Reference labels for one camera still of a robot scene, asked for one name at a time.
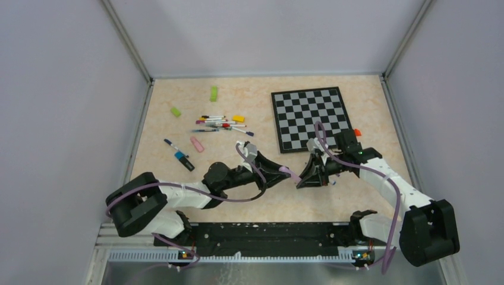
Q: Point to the green block near wall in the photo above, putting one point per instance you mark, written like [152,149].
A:
[175,112]

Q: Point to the blue thin pen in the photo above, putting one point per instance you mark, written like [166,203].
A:
[205,130]

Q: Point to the yellow block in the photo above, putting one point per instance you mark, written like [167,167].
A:
[238,118]

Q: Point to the blue black highlighter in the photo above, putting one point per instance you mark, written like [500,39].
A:
[184,161]

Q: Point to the black white chessboard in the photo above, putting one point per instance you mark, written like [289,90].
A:
[296,112]

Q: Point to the black capped marker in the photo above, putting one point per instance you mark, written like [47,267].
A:
[212,117]

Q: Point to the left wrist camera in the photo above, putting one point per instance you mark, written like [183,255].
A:
[246,150]

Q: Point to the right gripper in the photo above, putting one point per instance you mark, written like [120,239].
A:
[315,173]

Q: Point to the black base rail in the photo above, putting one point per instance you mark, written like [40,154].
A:
[297,239]

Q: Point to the dark blue marker left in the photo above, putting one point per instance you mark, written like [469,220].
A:
[170,143]

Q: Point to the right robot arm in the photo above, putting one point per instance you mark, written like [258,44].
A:
[422,228]

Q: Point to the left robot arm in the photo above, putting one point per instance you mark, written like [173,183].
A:
[148,205]

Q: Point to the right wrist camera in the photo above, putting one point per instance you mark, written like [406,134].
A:
[314,146]

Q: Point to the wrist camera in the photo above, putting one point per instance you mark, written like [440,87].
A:
[246,150]
[314,146]

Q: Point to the green block far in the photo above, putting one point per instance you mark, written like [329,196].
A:
[213,94]

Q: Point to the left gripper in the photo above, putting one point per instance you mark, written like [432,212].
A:
[270,171]

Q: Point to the aluminium frame rail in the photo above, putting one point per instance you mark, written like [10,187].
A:
[146,248]

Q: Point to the lilac highlighter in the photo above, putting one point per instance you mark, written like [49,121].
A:
[290,173]

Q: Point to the pink highlighter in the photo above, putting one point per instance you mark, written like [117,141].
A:
[197,144]

